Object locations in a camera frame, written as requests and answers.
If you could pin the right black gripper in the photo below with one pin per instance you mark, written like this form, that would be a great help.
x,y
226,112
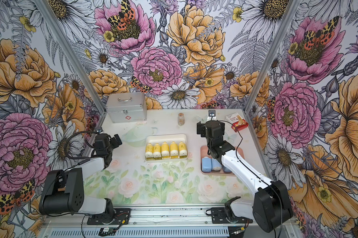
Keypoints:
x,y
202,127

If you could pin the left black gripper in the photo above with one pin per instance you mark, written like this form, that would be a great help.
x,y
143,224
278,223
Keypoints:
x,y
113,140

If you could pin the blue sharpener with white nozzle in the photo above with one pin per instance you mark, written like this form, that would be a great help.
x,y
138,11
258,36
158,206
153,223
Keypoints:
x,y
216,166

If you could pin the yellow sharpener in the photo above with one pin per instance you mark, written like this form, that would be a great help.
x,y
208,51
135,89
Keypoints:
x,y
165,150
157,151
183,152
149,152
174,150

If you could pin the white rectangular tray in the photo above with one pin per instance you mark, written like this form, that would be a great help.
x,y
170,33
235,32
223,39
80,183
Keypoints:
x,y
169,139

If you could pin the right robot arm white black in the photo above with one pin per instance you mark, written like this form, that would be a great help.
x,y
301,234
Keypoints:
x,y
271,205

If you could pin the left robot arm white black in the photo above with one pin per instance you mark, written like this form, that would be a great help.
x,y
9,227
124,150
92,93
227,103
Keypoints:
x,y
63,193

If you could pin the red white cardboard box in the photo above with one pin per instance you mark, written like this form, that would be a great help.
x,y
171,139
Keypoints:
x,y
237,121

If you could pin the pink rectangular tray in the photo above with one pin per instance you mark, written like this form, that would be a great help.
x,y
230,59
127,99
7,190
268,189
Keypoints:
x,y
204,153

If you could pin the small glass bottle brown cap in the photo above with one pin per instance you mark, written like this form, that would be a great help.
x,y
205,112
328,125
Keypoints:
x,y
181,119

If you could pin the silver aluminium first aid case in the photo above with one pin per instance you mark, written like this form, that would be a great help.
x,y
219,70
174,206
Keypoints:
x,y
127,107

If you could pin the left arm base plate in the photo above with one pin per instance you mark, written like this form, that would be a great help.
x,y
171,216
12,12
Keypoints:
x,y
116,217

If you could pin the aluminium front rail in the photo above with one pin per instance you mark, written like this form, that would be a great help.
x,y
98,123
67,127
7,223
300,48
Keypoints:
x,y
176,215

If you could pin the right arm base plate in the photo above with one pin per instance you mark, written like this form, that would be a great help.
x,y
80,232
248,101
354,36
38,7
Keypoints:
x,y
224,216

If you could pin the white vented cable duct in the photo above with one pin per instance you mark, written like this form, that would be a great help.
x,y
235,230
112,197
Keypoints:
x,y
141,232

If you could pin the left aluminium corner post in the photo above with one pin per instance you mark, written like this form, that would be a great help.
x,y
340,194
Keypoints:
x,y
62,39

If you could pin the aluminium corner post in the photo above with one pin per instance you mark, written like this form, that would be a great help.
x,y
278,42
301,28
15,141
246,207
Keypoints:
x,y
277,40
62,39

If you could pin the right aluminium corner post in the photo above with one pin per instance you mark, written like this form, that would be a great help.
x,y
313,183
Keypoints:
x,y
277,40

